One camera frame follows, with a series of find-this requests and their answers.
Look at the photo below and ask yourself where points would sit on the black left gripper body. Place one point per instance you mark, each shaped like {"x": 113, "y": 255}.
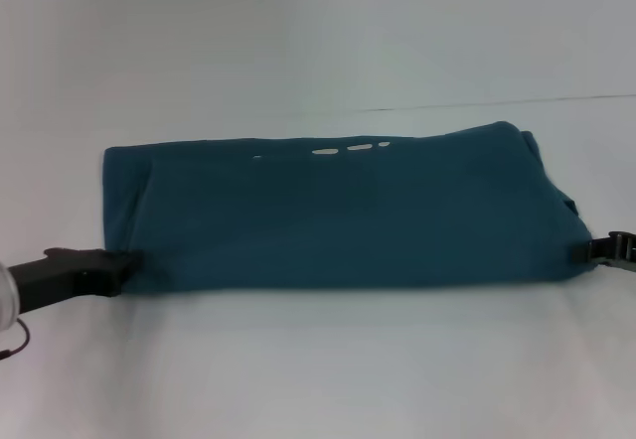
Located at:
{"x": 64, "y": 277}

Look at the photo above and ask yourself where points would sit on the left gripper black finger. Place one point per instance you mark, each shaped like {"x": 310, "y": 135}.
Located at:
{"x": 130, "y": 265}

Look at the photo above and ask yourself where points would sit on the teal blue shirt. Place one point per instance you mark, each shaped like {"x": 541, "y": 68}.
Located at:
{"x": 348, "y": 210}

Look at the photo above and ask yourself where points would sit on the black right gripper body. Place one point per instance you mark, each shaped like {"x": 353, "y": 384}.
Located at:
{"x": 622, "y": 252}

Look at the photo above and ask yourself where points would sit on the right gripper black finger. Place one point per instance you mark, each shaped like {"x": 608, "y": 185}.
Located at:
{"x": 588, "y": 252}

